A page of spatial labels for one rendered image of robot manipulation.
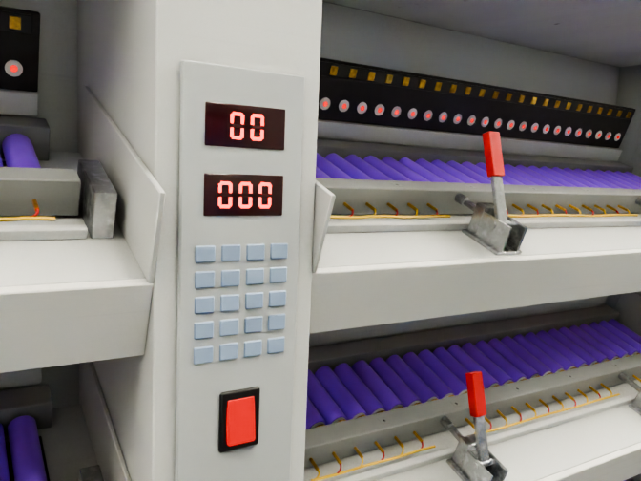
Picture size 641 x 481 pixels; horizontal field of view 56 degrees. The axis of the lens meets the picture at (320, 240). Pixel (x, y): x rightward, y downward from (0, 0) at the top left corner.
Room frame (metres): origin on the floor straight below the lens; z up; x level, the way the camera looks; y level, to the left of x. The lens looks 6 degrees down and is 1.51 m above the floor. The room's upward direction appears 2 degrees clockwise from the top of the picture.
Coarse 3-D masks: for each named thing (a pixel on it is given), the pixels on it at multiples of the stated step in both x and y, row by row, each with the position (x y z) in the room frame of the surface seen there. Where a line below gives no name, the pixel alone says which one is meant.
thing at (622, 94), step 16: (624, 80) 0.84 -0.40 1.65; (640, 80) 0.82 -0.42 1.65; (624, 96) 0.83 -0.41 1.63; (640, 96) 0.81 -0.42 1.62; (640, 112) 0.81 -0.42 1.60; (640, 128) 0.81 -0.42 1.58; (624, 144) 0.83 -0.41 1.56; (640, 144) 0.81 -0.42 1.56; (624, 160) 0.83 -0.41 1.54; (608, 304) 0.83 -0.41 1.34
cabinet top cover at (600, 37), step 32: (352, 0) 0.58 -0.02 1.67; (384, 0) 0.57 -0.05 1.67; (416, 0) 0.57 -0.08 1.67; (448, 0) 0.56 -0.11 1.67; (480, 0) 0.56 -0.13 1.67; (512, 0) 0.56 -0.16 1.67; (544, 0) 0.55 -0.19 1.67; (576, 0) 0.55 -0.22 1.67; (608, 0) 0.54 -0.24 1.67; (640, 0) 0.54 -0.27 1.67; (480, 32) 0.68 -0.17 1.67; (512, 32) 0.67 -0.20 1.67; (544, 32) 0.67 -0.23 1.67; (576, 32) 0.66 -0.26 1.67; (608, 32) 0.66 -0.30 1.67; (640, 32) 0.65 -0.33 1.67; (608, 64) 0.82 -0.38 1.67; (640, 64) 0.82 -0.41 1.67
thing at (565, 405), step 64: (448, 320) 0.64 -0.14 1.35; (512, 320) 0.69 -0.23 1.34; (576, 320) 0.74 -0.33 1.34; (640, 320) 0.79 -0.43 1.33; (320, 384) 0.51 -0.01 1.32; (384, 384) 0.53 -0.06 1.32; (448, 384) 0.56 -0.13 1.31; (512, 384) 0.57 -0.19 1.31; (576, 384) 0.60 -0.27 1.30; (640, 384) 0.67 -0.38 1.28; (320, 448) 0.43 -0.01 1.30; (384, 448) 0.48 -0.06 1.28; (448, 448) 0.48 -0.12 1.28; (512, 448) 0.51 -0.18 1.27; (576, 448) 0.53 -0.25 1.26; (640, 448) 0.55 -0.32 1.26
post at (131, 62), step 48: (96, 0) 0.41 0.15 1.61; (144, 0) 0.32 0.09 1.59; (192, 0) 0.31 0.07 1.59; (240, 0) 0.32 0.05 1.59; (288, 0) 0.34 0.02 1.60; (96, 48) 0.41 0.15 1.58; (144, 48) 0.32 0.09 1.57; (192, 48) 0.31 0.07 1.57; (240, 48) 0.32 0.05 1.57; (288, 48) 0.34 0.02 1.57; (96, 96) 0.41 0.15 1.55; (144, 96) 0.31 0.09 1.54; (144, 144) 0.31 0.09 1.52; (144, 384) 0.31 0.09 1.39; (144, 432) 0.31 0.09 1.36; (144, 480) 0.31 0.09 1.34
